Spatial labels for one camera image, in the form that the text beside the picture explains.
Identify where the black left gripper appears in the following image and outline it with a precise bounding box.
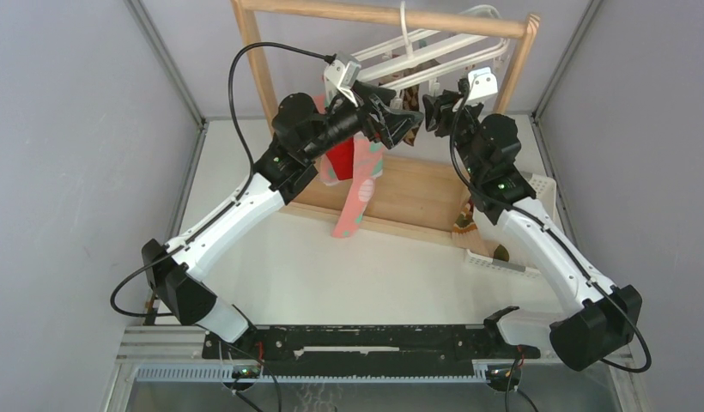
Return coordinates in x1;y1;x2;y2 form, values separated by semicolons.
301;80;422;163

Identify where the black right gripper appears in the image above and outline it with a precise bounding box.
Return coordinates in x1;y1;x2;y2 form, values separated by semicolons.
421;90;483;180

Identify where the red snowflake sock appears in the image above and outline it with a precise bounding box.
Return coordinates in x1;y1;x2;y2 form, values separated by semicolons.
326;137;355;181

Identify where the white plastic clip hanger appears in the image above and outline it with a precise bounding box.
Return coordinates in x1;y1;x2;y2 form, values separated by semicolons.
350;21;510;109

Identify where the striped maroon orange green sock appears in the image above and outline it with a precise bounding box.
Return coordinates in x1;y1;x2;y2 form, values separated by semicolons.
452;203;478;235

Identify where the white perforated plastic basket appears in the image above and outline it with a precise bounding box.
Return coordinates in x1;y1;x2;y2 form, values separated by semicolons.
474;173;561;271

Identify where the pink sock with green patch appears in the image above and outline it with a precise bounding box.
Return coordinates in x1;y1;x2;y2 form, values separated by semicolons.
317;151;342;186

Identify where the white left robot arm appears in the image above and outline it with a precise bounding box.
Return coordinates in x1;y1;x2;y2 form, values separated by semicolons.
142;82;424;358

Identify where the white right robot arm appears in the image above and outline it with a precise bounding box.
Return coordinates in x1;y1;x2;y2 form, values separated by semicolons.
422;91;652;373

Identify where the brown argyle sock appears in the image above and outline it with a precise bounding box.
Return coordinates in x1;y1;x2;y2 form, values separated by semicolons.
400;59;440;147

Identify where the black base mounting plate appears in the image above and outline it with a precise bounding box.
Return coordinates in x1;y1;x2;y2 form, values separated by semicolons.
202;324;541;379

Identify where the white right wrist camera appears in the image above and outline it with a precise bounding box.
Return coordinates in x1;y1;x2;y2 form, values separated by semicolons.
465;67;499;106

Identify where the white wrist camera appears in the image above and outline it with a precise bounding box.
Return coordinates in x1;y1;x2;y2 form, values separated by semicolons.
323;52;361;108
465;67;499;106

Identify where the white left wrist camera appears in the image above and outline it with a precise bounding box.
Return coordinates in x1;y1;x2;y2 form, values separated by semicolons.
323;52;361;108

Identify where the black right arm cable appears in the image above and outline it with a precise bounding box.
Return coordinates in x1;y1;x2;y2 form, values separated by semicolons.
448;79;653;375

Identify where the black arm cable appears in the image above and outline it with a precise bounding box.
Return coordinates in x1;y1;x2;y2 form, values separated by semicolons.
448;79;653;375
227;41;336;197

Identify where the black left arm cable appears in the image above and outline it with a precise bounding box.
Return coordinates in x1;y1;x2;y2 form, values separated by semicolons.
227;41;336;197

